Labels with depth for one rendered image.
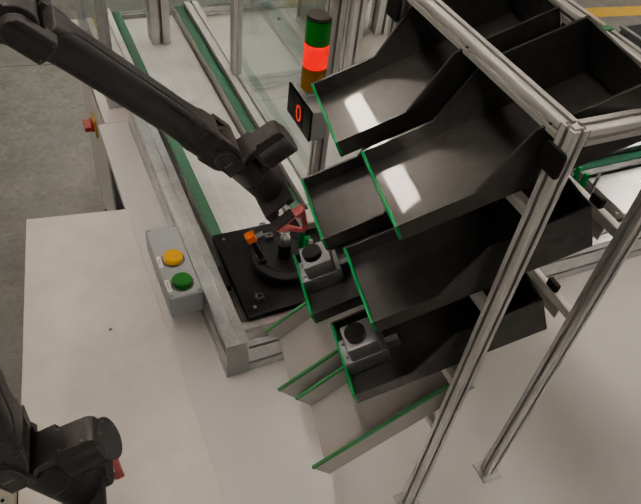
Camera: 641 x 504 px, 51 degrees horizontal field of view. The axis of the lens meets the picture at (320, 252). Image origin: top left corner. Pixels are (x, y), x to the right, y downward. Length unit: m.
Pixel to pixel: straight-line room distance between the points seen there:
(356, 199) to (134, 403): 0.63
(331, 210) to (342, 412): 0.36
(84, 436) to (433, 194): 0.51
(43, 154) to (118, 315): 1.97
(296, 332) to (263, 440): 0.21
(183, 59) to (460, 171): 1.52
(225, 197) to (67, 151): 1.81
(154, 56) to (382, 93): 1.40
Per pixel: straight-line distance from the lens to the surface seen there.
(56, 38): 0.96
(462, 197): 0.70
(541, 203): 0.70
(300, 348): 1.21
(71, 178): 3.20
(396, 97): 0.85
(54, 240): 1.66
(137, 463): 1.28
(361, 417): 1.10
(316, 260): 1.02
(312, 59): 1.35
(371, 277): 0.87
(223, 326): 1.31
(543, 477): 1.37
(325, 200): 0.97
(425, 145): 0.79
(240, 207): 1.61
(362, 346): 0.92
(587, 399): 1.51
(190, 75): 2.09
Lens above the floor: 1.99
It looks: 45 degrees down
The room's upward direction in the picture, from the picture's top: 8 degrees clockwise
